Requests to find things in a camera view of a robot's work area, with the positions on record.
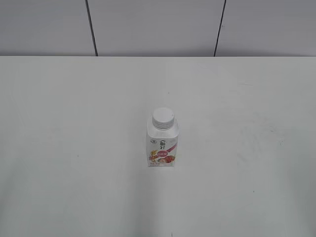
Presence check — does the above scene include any white screw cap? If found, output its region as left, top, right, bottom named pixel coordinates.
left=152, top=108, right=175, bottom=130

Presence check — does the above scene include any white yogurt drink bottle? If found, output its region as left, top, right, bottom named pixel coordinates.
left=146, top=117, right=179, bottom=167

